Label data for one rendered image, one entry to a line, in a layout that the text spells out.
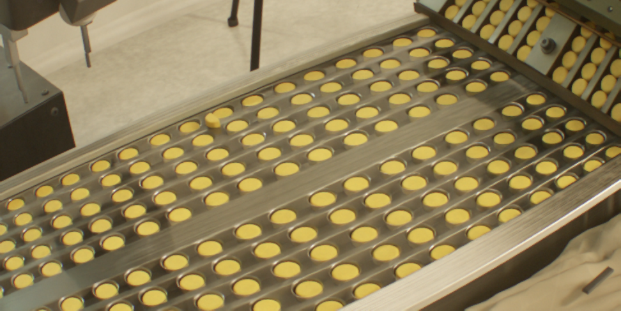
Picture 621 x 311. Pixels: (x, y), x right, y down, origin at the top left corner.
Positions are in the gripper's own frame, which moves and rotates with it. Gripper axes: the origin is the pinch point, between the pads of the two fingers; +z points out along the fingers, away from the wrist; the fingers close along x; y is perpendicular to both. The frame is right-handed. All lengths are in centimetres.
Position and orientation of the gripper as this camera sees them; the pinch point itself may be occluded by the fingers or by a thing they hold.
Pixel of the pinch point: (57, 83)
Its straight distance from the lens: 61.8
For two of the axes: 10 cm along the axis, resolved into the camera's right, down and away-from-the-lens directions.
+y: 6.5, 3.3, -6.8
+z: 1.2, 8.4, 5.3
